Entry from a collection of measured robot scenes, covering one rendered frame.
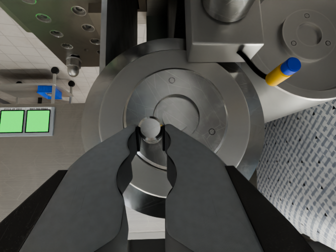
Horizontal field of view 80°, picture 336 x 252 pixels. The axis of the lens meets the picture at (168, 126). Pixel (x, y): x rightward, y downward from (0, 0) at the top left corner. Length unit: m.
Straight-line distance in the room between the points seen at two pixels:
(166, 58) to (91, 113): 0.07
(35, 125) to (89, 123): 0.40
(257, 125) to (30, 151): 0.50
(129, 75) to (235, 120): 0.09
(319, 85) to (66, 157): 0.48
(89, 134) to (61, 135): 0.37
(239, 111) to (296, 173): 0.19
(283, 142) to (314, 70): 0.16
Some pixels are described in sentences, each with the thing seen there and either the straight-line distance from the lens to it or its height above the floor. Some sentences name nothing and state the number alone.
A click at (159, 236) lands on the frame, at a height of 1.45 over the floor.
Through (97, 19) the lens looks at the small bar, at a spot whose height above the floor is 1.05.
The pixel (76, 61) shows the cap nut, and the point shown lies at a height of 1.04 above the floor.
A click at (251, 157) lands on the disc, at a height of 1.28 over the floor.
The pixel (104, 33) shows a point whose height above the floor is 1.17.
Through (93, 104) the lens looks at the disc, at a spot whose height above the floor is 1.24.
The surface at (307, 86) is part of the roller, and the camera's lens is 0.21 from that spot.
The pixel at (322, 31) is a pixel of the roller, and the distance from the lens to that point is 0.24.
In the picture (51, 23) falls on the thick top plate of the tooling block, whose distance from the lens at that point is 0.47.
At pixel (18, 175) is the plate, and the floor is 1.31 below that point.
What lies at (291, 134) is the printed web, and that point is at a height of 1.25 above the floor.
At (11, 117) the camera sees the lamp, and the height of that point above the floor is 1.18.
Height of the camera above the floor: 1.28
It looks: 9 degrees down
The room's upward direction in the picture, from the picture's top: 179 degrees clockwise
